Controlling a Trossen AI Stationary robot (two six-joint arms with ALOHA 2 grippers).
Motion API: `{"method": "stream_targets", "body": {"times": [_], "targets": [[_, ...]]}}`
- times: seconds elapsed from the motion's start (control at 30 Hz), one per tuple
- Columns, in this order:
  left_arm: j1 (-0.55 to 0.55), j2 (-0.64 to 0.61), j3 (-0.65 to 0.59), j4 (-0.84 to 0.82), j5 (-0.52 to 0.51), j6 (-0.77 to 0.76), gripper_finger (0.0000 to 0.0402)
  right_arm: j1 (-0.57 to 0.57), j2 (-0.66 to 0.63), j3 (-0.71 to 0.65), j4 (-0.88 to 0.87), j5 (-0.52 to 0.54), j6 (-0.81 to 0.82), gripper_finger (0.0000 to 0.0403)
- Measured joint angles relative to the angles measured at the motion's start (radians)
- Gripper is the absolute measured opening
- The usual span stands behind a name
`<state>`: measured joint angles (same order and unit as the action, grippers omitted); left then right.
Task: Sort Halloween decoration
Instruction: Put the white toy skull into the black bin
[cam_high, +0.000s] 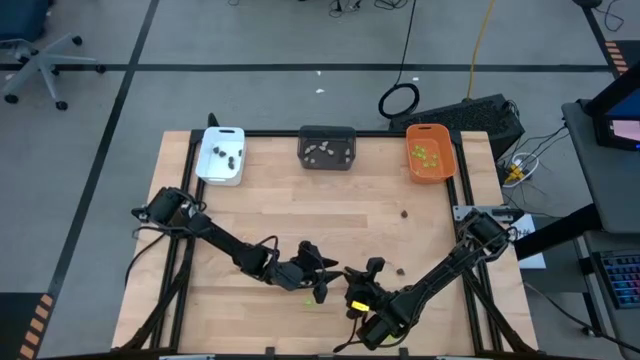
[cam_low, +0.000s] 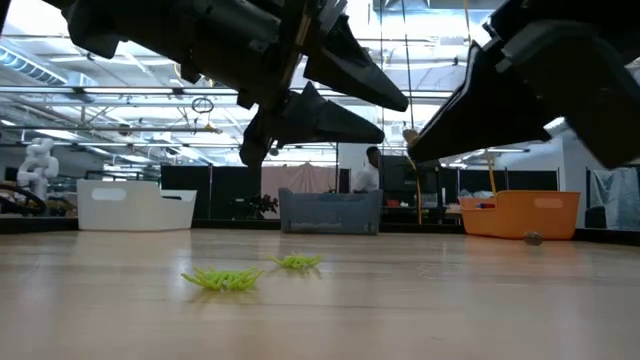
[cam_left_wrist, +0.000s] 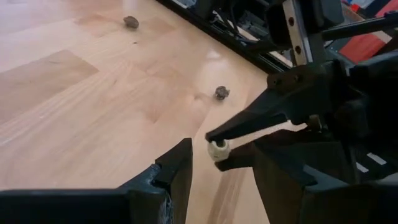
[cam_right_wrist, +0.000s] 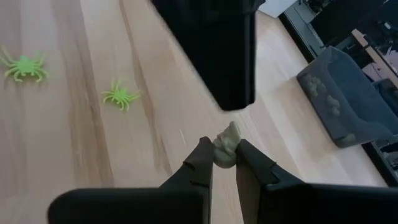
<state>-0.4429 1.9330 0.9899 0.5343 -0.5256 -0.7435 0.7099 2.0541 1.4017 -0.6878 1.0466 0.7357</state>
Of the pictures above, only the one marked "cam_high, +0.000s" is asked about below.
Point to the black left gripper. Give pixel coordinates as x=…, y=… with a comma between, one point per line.
x=295, y=275

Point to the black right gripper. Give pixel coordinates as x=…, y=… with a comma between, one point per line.
x=372, y=300

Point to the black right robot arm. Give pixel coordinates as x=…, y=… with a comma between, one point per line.
x=440, y=270

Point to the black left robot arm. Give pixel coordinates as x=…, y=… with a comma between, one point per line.
x=225, y=242

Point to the black table clamp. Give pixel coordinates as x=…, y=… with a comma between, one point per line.
x=402, y=351
x=270, y=351

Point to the dark grey translucent bin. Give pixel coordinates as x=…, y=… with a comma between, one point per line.
x=335, y=162

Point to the orange plastic bin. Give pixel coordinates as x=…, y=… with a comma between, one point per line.
x=442, y=172

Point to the white plastic bin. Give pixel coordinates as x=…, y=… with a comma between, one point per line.
x=222, y=175

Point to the white paper sheet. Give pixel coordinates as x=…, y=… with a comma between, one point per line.
x=532, y=260

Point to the yellow power plug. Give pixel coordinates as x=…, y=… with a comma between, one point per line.
x=515, y=173

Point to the black computer tower case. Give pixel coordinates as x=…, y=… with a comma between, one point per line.
x=470, y=117

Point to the backlit keyboard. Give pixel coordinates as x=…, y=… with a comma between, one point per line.
x=622, y=277

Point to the grey desk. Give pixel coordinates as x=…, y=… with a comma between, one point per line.
x=620, y=200

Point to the black monitor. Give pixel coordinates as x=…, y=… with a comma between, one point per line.
x=602, y=132

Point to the grey office chair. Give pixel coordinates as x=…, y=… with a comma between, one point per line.
x=42, y=62

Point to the black stand base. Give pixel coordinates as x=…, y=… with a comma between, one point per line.
x=587, y=2

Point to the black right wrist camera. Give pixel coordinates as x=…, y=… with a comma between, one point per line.
x=375, y=334

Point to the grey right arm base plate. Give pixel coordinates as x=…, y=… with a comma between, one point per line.
x=462, y=212

